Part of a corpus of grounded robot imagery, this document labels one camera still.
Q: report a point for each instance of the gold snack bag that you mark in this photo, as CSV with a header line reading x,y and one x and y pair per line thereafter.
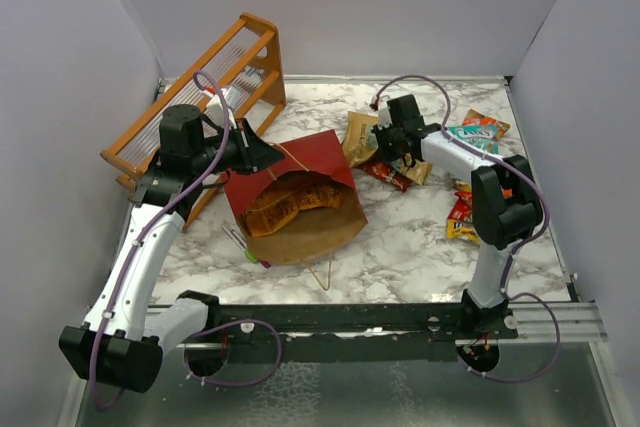
x,y
361,149

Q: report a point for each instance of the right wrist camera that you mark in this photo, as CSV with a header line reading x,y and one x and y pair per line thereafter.
x,y
383,115

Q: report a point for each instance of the yellow pink candy bag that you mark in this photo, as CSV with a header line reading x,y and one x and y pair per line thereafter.
x,y
460,185

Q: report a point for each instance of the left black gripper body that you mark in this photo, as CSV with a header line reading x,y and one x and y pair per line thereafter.
x,y
235,153

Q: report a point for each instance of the red brown paper bag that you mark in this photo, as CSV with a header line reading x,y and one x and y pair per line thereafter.
x,y
313,234

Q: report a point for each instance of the orange chips bag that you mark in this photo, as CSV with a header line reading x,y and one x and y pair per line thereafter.
x,y
500,128

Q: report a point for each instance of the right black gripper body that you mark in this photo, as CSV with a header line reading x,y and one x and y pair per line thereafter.
x,y
388,143

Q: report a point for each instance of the orange wooden rack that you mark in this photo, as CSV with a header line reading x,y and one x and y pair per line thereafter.
x,y
240,76

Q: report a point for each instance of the teal snack bag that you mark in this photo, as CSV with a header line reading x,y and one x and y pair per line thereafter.
x,y
483,137

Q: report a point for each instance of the red snack bag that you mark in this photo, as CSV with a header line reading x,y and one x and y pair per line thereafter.
x,y
461,211

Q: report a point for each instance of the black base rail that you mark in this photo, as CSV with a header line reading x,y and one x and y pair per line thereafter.
x,y
344,333

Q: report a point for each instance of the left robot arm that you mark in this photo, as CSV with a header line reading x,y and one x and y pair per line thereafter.
x,y
117,344

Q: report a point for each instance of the green marker pen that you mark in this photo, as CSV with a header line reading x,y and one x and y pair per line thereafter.
x,y
240,242

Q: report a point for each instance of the red doritos bag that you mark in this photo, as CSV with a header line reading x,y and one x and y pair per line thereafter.
x,y
385,173

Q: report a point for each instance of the yellow m&m bag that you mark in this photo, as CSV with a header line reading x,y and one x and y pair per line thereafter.
x,y
461,230

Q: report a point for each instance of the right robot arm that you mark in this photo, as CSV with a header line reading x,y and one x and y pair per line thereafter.
x,y
506,204

